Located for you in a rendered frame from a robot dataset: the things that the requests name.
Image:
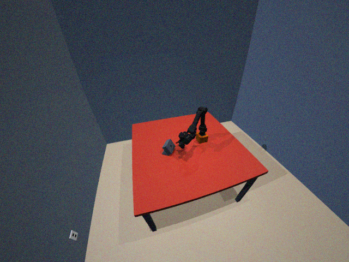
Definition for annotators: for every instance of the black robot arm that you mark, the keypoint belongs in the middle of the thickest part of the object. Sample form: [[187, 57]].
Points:
[[192, 129]]

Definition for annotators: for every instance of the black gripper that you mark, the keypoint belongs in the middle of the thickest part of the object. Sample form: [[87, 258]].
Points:
[[181, 143]]

